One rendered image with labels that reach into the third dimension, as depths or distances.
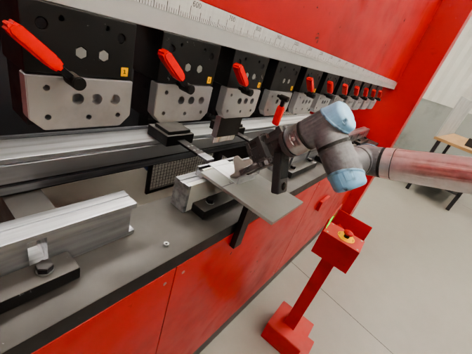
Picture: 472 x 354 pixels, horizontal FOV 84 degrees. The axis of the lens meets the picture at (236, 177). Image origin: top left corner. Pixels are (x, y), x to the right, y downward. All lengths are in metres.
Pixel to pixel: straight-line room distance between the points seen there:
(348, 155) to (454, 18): 2.30
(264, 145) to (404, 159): 0.32
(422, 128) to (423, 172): 7.62
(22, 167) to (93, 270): 0.32
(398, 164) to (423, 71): 2.12
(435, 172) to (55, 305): 0.78
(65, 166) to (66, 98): 0.40
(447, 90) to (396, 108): 5.51
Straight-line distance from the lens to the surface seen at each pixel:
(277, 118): 0.88
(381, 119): 2.81
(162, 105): 0.56
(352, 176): 0.61
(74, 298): 0.61
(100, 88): 0.48
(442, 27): 2.83
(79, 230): 0.63
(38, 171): 0.83
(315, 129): 0.62
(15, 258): 0.62
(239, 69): 0.63
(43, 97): 0.46
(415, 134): 8.34
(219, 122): 0.76
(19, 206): 0.82
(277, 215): 0.70
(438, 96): 8.29
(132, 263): 0.66
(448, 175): 0.69
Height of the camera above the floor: 1.37
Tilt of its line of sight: 27 degrees down
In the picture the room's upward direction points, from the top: 18 degrees clockwise
